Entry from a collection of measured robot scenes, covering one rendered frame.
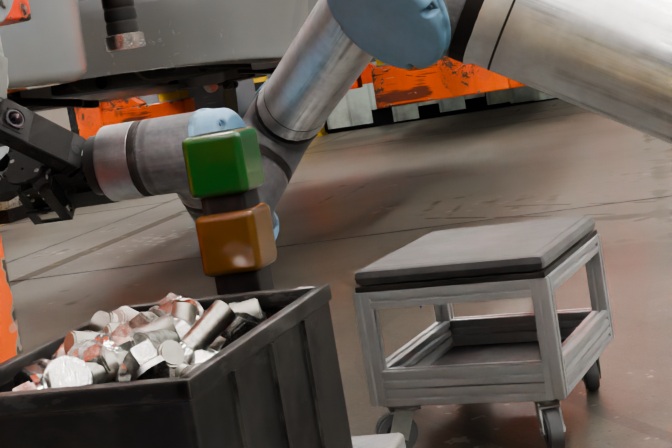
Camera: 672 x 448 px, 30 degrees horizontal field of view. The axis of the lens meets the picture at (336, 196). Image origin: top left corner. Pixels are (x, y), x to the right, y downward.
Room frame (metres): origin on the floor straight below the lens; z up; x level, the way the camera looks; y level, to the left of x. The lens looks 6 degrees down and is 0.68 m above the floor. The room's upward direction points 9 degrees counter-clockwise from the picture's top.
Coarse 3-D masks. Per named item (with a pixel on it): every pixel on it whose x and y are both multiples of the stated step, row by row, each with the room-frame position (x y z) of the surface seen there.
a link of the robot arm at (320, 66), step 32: (320, 0) 1.35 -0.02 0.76; (320, 32) 1.35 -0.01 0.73; (288, 64) 1.44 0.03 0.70; (320, 64) 1.39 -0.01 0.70; (352, 64) 1.37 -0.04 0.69; (256, 96) 1.56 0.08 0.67; (288, 96) 1.47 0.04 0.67; (320, 96) 1.44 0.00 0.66; (256, 128) 1.55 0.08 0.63; (288, 128) 1.51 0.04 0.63; (320, 128) 1.55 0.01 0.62; (288, 160) 1.55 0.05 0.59
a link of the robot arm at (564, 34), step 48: (336, 0) 1.03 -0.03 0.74; (384, 0) 1.00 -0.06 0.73; (432, 0) 0.98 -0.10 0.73; (480, 0) 0.99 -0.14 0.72; (528, 0) 0.99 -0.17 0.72; (576, 0) 0.98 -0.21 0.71; (624, 0) 0.98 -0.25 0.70; (384, 48) 1.04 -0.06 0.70; (432, 48) 1.01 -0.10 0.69; (480, 48) 1.01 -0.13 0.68; (528, 48) 0.99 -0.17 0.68; (576, 48) 0.98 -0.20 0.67; (624, 48) 0.97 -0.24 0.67; (576, 96) 1.01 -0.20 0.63; (624, 96) 0.98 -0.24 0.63
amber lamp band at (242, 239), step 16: (256, 208) 0.79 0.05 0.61; (208, 224) 0.78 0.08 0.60; (224, 224) 0.78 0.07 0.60; (240, 224) 0.78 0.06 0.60; (256, 224) 0.78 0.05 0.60; (208, 240) 0.78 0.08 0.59; (224, 240) 0.78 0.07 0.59; (240, 240) 0.78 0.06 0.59; (256, 240) 0.78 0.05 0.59; (272, 240) 0.80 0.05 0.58; (208, 256) 0.78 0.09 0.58; (224, 256) 0.78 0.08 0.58; (240, 256) 0.78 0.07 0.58; (256, 256) 0.78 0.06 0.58; (272, 256) 0.80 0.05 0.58; (208, 272) 0.78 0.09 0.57; (224, 272) 0.78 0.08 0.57; (240, 272) 0.78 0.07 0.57
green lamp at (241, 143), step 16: (240, 128) 0.79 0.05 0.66; (192, 144) 0.78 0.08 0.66; (208, 144) 0.78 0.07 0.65; (224, 144) 0.78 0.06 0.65; (240, 144) 0.78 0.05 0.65; (256, 144) 0.80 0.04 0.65; (192, 160) 0.78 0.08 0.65; (208, 160) 0.78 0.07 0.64; (224, 160) 0.78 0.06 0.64; (240, 160) 0.78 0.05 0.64; (256, 160) 0.80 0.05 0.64; (192, 176) 0.78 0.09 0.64; (208, 176) 0.78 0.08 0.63; (224, 176) 0.78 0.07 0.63; (240, 176) 0.78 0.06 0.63; (256, 176) 0.79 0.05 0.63; (192, 192) 0.78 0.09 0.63; (208, 192) 0.78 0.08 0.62; (224, 192) 0.78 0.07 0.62; (240, 192) 0.78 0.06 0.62
